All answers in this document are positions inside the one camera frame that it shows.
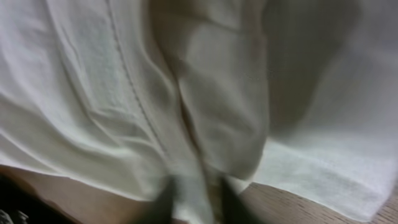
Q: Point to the white t-shirt with green print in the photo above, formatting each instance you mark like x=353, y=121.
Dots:
x=121, y=95

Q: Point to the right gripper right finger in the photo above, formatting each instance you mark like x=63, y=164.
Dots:
x=233, y=209

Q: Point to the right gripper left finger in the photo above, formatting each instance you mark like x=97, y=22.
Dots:
x=161, y=209

